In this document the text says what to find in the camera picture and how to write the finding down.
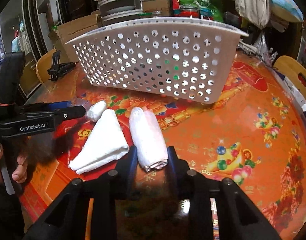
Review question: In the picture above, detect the red-lid pickle jar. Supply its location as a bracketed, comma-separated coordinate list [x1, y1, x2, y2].
[178, 5, 200, 18]

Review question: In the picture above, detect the open cardboard box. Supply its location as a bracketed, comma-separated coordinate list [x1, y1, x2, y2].
[48, 13, 102, 63]

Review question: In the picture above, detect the person's left hand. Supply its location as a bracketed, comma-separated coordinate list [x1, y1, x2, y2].
[0, 144, 28, 185]

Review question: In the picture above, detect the beige canvas tote bag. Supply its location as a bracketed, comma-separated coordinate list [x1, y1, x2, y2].
[235, 0, 271, 29]

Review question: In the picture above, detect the left wooden chair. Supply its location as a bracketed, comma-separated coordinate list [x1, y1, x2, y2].
[35, 49, 56, 84]

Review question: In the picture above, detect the mirrored dark wardrobe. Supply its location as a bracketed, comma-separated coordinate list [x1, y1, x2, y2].
[0, 0, 97, 100]

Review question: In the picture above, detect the green shopping bag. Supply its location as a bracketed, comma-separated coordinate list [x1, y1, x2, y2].
[178, 0, 224, 22]

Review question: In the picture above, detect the white pink towel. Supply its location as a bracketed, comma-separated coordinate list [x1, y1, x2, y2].
[129, 107, 168, 172]

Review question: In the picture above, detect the white perforated plastic basket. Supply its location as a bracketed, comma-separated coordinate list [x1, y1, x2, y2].
[68, 17, 246, 104]

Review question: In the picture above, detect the right wooden chair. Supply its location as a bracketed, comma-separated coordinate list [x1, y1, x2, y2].
[274, 55, 306, 100]

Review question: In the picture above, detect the small white ball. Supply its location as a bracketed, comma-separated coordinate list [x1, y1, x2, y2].
[86, 101, 107, 122]

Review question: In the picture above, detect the green snack packet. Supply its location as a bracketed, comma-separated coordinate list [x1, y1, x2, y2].
[164, 60, 180, 81]

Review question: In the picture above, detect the wooden chair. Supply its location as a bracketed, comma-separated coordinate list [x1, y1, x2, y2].
[274, 55, 306, 100]
[35, 49, 56, 84]

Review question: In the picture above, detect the white triangular cloth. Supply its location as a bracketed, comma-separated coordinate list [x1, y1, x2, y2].
[69, 109, 129, 174]

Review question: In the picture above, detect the blue illustrated tote bag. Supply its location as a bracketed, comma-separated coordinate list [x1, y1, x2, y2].
[271, 0, 303, 22]

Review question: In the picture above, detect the white tiered storage rack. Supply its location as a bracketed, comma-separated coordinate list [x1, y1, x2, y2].
[98, 0, 143, 26]

